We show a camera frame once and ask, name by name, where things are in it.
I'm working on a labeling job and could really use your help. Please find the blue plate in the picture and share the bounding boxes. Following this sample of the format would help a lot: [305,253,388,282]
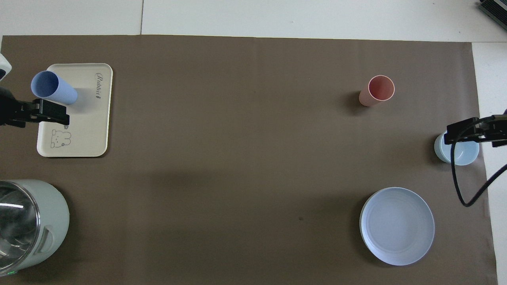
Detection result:
[359,186,436,266]

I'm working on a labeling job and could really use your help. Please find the glass pot lid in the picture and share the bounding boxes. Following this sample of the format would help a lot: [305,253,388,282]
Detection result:
[0,181,42,272]

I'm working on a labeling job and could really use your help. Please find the cream rabbit print tray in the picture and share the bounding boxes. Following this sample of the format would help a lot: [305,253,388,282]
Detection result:
[36,63,114,158]

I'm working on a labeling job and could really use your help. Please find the light blue bowl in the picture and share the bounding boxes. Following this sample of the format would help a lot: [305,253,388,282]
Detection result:
[433,132,480,166]

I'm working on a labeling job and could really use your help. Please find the pink cup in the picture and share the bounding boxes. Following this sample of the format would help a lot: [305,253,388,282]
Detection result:
[358,74,396,107]

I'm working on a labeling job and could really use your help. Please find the black ribbed device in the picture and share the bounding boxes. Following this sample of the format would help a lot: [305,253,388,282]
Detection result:
[477,0,507,30]

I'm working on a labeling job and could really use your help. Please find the brown table mat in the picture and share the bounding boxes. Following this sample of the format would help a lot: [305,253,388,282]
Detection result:
[0,35,500,285]

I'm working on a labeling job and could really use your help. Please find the blue ribbed cup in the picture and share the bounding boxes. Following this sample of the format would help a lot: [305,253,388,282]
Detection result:
[30,70,79,106]

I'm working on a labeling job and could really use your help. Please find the pale green cooking pot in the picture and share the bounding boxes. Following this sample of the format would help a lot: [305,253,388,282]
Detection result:
[0,179,71,277]

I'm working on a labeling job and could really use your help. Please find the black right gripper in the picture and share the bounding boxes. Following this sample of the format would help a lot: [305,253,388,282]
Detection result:
[443,114,507,148]

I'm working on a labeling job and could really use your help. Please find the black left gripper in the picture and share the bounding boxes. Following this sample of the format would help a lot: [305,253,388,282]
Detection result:
[0,87,71,127]

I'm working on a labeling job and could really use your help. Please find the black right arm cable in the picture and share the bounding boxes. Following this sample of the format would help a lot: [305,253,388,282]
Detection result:
[450,116,507,207]

